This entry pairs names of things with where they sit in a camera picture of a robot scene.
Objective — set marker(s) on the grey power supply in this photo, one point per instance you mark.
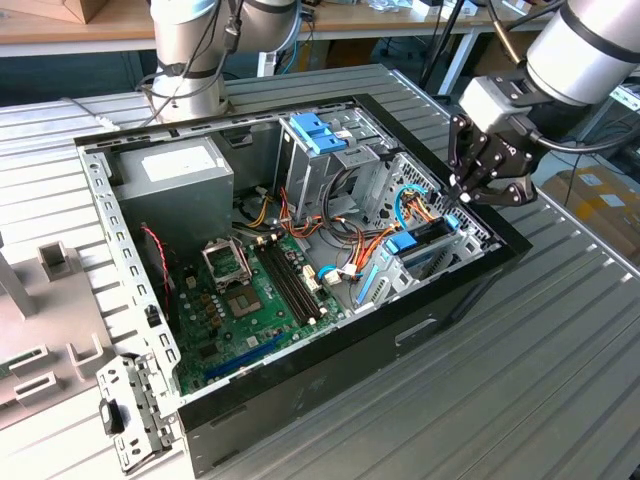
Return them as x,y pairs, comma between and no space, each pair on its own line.
175,210

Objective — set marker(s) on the blue expansion slot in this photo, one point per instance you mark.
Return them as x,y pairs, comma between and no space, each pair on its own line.
240,357

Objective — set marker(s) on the black slot latch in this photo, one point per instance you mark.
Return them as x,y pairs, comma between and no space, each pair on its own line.
112,417

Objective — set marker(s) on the black PC case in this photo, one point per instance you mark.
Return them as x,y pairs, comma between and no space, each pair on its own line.
350,380

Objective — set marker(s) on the black RAM slot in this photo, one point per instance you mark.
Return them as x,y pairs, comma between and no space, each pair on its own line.
290,280
279,280
296,280
284,280

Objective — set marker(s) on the brown cardboard box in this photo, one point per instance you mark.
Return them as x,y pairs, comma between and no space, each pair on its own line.
80,7

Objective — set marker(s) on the grey drive cage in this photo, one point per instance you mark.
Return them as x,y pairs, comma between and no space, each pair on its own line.
310,180

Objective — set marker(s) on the metal disk bay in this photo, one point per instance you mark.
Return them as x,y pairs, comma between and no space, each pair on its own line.
392,290

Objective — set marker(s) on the brown cardboard sheet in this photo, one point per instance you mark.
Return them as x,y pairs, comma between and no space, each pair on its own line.
492,55

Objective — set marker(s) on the green RAM stick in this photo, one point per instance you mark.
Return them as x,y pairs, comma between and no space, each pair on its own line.
12,369

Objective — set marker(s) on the hard disk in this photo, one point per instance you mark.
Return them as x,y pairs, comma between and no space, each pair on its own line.
401,243

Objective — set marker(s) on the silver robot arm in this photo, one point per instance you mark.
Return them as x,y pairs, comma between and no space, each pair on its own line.
580,55

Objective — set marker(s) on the large taped cardboard box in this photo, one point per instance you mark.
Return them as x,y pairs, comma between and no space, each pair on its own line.
600,220

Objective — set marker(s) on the grey parts rack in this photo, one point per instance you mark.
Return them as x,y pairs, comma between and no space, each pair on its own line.
55,320

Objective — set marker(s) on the white board connector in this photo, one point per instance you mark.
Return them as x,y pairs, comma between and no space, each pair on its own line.
310,277

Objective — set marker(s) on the blue drive latch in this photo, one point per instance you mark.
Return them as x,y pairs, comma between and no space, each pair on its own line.
312,132

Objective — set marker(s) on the green motherboard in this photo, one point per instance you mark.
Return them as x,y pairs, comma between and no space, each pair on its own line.
230,332

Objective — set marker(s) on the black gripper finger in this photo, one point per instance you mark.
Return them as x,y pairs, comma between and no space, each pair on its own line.
462,155
505,192

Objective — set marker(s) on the CPU socket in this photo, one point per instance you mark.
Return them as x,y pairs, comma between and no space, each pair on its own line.
242,302

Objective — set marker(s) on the wooden desk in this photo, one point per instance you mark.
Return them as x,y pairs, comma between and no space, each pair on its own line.
400,22
75,30

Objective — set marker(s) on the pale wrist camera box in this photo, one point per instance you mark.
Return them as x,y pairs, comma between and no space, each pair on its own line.
487,102

